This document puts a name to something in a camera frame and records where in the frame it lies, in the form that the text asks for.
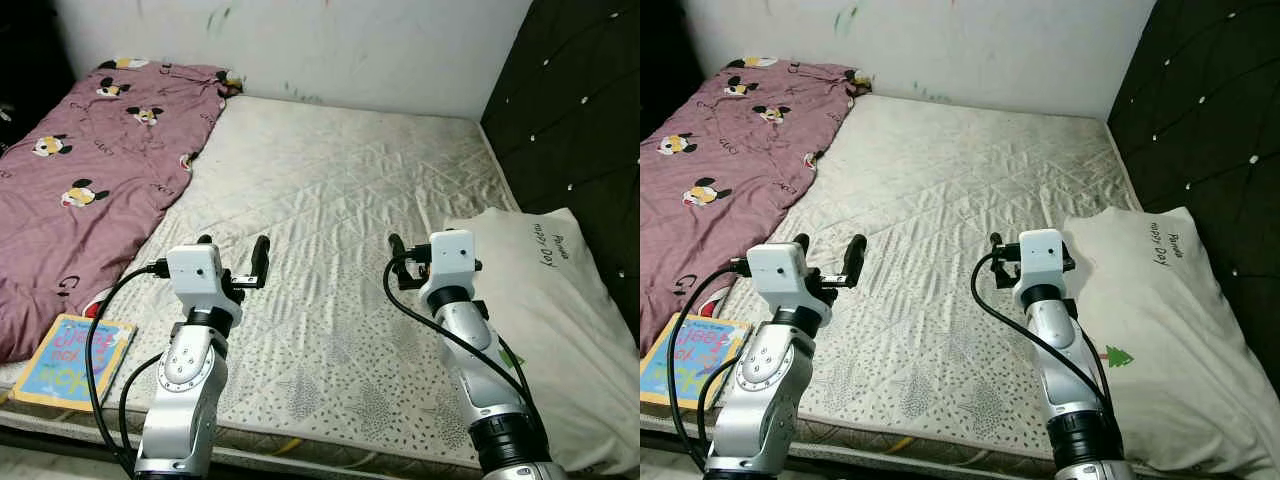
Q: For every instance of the black backpack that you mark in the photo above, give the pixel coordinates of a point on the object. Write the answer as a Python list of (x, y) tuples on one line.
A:
[(650, 80), (15, 90)]

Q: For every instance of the colourful children's book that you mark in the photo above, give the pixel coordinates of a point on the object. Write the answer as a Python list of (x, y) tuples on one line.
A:
[(55, 365), (665, 365)]

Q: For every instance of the grey quilted mattress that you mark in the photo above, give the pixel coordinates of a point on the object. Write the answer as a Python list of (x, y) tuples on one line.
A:
[(340, 200), (960, 200)]

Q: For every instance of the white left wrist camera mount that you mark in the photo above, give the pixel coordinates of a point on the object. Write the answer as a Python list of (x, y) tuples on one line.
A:
[(778, 272), (195, 272)]

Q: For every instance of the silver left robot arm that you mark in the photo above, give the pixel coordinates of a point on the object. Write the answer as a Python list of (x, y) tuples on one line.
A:
[(765, 390), (185, 390)]

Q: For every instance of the pink Mickey Mouse blanket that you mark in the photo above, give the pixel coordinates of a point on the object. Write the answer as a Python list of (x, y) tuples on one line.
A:
[(90, 230), (720, 230)]

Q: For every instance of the dark tufted headboard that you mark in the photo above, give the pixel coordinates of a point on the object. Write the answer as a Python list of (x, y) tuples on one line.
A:
[(1210, 90), (570, 100)]

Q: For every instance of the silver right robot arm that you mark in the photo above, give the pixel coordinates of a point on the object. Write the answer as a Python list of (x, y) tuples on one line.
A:
[(1060, 350), (480, 360)]

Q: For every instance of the white pillow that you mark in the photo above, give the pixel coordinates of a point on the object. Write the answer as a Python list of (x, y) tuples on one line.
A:
[(1190, 320), (570, 320)]

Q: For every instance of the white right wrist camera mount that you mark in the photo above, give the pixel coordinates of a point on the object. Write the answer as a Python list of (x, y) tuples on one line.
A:
[(1042, 256), (452, 258)]

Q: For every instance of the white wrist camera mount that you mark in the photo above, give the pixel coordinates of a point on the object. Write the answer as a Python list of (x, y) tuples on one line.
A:
[(195, 272), (452, 258), (778, 272), (1042, 256)]

